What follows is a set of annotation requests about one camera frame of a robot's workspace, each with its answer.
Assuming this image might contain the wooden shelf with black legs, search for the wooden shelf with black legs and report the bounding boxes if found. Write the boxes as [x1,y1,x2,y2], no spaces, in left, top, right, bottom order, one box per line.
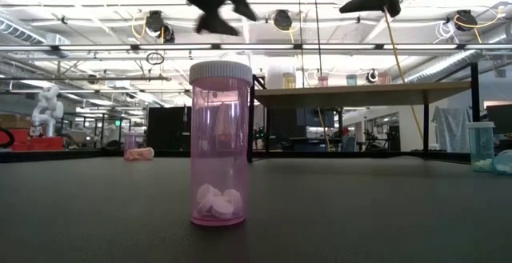
[246,61,481,164]

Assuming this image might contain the long ceiling light bar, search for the long ceiling light bar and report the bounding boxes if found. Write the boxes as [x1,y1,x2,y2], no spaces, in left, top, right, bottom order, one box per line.
[0,42,512,53]

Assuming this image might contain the black ceiling cable reel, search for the black ceiling cable reel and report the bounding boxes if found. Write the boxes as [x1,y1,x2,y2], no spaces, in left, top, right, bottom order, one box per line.
[365,68,381,85]
[273,8,294,33]
[143,10,166,34]
[454,9,480,33]

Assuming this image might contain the black curved cable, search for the black curved cable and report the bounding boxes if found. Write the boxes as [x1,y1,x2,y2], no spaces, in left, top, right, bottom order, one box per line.
[0,126,21,150]

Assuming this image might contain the red storage crates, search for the red storage crates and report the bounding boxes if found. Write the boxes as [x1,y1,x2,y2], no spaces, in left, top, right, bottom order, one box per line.
[0,129,65,153]

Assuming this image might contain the black cabinet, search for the black cabinet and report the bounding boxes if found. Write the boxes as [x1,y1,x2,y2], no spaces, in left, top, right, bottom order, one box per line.
[146,106,192,153]

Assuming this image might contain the black hanging cable loop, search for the black hanging cable loop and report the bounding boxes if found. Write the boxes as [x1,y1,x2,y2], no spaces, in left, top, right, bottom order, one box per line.
[145,50,166,66]

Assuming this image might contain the yellow hanging cable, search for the yellow hanging cable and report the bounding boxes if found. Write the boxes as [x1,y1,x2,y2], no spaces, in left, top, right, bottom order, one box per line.
[378,13,426,146]

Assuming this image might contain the black table frame wooden boards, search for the black table frame wooden boards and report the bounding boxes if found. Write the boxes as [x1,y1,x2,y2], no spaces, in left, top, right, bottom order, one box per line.
[0,149,512,165]

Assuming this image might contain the grey hanging cloth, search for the grey hanging cloth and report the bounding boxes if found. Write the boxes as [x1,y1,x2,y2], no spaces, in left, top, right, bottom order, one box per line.
[430,105,474,154]

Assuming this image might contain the teal medicine bottle white cap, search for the teal medicine bottle white cap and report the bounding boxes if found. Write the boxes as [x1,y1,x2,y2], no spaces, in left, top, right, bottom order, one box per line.
[466,121,496,173]
[492,149,512,176]

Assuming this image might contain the silver ventilation duct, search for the silver ventilation duct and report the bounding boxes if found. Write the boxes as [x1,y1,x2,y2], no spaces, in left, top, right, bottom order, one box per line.
[402,22,512,85]

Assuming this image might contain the white robot figure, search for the white robot figure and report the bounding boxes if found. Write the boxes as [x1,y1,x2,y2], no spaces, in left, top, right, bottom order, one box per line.
[30,86,66,138]

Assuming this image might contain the white coiled cable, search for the white coiled cable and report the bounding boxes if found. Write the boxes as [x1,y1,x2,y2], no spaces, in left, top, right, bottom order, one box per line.
[433,20,456,45]

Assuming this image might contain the black monitor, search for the black monitor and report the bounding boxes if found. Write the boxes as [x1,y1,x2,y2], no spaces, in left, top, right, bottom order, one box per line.
[485,102,512,136]

